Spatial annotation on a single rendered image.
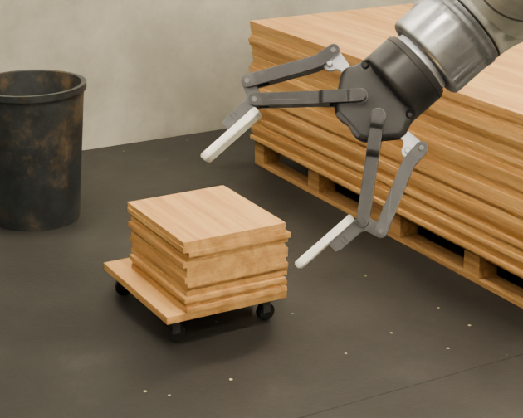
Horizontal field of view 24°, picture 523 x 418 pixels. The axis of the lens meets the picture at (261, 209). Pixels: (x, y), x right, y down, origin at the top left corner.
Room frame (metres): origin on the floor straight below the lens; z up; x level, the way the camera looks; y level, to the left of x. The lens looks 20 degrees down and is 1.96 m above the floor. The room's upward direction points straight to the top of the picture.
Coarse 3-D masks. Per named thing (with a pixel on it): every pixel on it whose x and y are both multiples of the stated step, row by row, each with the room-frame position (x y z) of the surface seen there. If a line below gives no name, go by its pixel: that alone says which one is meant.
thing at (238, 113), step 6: (246, 90) 1.12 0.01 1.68; (252, 90) 1.12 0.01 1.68; (258, 90) 1.13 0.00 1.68; (246, 96) 1.12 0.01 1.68; (246, 102) 1.12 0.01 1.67; (240, 108) 1.12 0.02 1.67; (246, 108) 1.12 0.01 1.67; (258, 108) 1.13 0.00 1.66; (234, 114) 1.11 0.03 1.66; (240, 114) 1.11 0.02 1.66; (228, 120) 1.11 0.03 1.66; (234, 120) 1.11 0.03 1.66; (228, 126) 1.11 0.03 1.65
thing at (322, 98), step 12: (252, 96) 1.11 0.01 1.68; (264, 96) 1.11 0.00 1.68; (276, 96) 1.11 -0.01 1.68; (288, 96) 1.11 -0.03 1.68; (300, 96) 1.11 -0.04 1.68; (312, 96) 1.11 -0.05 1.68; (324, 96) 1.10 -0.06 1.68; (336, 96) 1.10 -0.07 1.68; (348, 96) 1.10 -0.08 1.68; (360, 96) 1.10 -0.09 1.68; (264, 108) 1.13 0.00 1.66
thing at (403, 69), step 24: (384, 48) 1.11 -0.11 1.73; (408, 48) 1.10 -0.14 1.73; (360, 72) 1.11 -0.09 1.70; (384, 72) 1.09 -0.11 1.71; (408, 72) 1.08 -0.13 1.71; (384, 96) 1.10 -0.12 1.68; (408, 96) 1.08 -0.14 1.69; (432, 96) 1.09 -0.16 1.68; (360, 120) 1.10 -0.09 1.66; (384, 120) 1.09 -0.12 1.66; (408, 120) 1.09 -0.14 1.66
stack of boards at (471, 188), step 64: (256, 64) 6.17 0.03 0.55; (512, 64) 5.19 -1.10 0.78; (256, 128) 6.14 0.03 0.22; (320, 128) 5.61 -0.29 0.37; (448, 128) 4.75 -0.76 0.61; (512, 128) 4.41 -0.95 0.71; (320, 192) 5.65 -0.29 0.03; (384, 192) 5.11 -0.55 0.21; (448, 192) 4.71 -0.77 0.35; (512, 192) 4.39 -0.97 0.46; (448, 256) 4.81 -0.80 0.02; (512, 256) 4.35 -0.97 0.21
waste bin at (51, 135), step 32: (0, 96) 5.12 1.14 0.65; (32, 96) 5.12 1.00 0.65; (64, 96) 5.19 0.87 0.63; (0, 128) 5.15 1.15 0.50; (32, 128) 5.14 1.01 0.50; (64, 128) 5.21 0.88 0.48; (0, 160) 5.17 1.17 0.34; (32, 160) 5.15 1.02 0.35; (64, 160) 5.22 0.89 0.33; (0, 192) 5.20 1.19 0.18; (32, 192) 5.16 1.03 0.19; (64, 192) 5.23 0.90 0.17; (0, 224) 5.23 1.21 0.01; (32, 224) 5.17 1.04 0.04; (64, 224) 5.24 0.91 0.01
